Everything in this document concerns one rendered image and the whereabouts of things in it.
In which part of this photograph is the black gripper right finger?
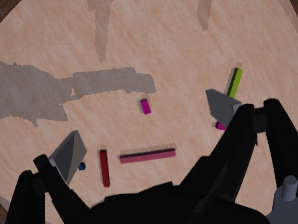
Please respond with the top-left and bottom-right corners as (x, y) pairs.
(147, 89), (298, 224)

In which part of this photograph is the dark red rod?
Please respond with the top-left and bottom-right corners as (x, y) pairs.
(99, 150), (110, 187)

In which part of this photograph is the magenta rod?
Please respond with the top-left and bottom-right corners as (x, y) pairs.
(140, 99), (151, 115)
(215, 122), (226, 130)

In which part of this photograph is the small dark blue block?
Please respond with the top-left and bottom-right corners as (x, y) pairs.
(78, 162), (86, 171)

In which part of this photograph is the lime green rod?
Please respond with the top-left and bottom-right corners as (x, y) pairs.
(227, 68), (243, 98)

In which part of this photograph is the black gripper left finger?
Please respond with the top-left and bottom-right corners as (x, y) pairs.
(5, 130), (105, 224)

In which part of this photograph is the pink rod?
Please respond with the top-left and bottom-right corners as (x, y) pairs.
(119, 148), (176, 164)

